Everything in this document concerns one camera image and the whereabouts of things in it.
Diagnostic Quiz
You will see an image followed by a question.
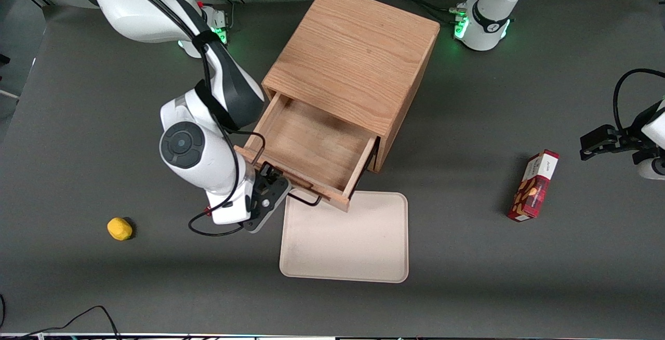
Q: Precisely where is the wooden drawer cabinet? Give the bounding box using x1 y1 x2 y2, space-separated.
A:
262 0 441 174

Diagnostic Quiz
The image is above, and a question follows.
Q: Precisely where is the beige rectangular tray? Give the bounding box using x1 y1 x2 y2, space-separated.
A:
279 190 409 284

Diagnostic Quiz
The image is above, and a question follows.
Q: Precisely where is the wooden drawer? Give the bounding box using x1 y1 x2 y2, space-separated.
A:
234 92 378 213

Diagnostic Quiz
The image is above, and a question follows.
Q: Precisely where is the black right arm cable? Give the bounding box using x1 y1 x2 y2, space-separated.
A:
41 0 267 237

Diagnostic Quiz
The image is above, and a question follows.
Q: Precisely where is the yellow lemon-shaped toy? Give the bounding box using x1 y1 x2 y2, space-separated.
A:
107 217 134 241

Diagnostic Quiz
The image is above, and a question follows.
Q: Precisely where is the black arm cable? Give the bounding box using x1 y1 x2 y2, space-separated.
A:
613 68 665 134
41 0 267 237

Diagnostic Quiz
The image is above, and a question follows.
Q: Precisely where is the black looping table-edge cable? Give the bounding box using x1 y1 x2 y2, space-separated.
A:
16 306 121 340

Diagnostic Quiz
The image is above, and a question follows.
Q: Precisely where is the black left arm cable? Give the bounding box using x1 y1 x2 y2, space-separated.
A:
613 68 665 134

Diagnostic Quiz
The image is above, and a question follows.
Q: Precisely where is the red cookie box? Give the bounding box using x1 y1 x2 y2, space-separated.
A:
507 149 561 223

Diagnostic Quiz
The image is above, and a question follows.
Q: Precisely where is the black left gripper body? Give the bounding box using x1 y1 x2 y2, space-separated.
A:
616 120 654 165

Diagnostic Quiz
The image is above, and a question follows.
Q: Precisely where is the black base cable bundle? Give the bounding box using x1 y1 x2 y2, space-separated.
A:
390 0 485 25

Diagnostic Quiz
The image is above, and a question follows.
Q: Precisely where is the black wire drawer handle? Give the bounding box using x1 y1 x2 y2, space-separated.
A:
287 186 323 207

